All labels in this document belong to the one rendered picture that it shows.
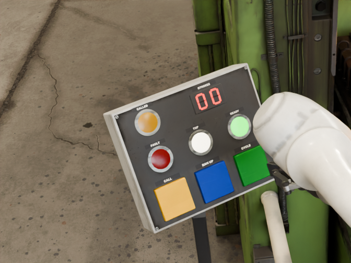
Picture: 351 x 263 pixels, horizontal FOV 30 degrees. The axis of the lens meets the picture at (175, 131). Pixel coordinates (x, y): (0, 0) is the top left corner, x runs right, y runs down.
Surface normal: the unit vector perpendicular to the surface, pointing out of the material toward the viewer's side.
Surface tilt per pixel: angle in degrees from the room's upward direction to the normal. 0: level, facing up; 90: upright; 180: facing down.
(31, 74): 0
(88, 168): 0
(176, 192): 60
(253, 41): 90
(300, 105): 23
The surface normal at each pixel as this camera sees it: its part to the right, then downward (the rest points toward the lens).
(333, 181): -0.64, -0.39
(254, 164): 0.33, 0.04
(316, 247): 0.03, 0.60
